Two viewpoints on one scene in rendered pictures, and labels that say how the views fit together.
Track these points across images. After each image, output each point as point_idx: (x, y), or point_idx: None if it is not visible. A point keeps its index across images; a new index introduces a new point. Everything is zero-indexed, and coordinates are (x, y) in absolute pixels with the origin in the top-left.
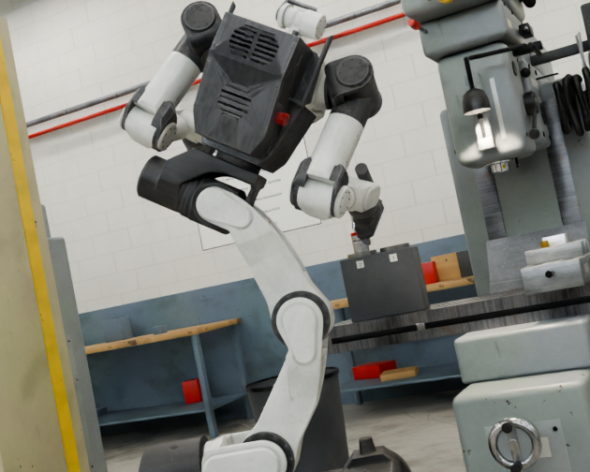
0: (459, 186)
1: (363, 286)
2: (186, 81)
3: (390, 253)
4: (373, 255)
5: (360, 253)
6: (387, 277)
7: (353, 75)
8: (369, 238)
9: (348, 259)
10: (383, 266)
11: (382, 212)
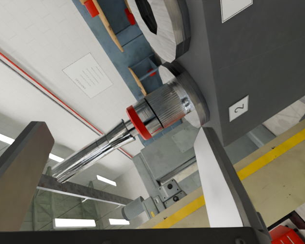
0: None
1: (291, 75)
2: None
3: (215, 19)
4: (217, 85)
5: (200, 115)
6: (301, 0)
7: None
8: (243, 208)
9: (223, 135)
10: (259, 32)
11: None
